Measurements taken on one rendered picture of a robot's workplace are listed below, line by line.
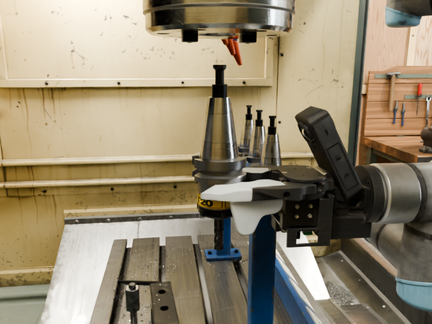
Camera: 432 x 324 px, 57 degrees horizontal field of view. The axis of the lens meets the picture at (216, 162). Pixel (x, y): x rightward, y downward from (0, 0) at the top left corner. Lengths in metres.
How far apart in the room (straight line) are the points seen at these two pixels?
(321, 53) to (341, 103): 0.20
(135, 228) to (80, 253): 0.21
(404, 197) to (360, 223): 0.06
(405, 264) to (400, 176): 0.13
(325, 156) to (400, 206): 0.11
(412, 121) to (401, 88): 0.28
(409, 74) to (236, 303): 2.80
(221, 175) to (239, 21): 0.16
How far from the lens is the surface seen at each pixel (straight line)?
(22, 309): 1.66
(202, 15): 0.38
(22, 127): 1.55
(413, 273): 0.59
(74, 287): 1.41
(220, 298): 0.97
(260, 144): 0.88
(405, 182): 0.51
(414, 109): 3.55
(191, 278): 1.05
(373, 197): 0.50
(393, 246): 0.62
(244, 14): 0.38
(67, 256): 1.49
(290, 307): 0.91
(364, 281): 1.58
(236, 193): 0.43
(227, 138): 0.44
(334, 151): 0.46
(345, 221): 0.51
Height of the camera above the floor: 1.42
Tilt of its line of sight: 13 degrees down
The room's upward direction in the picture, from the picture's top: straight up
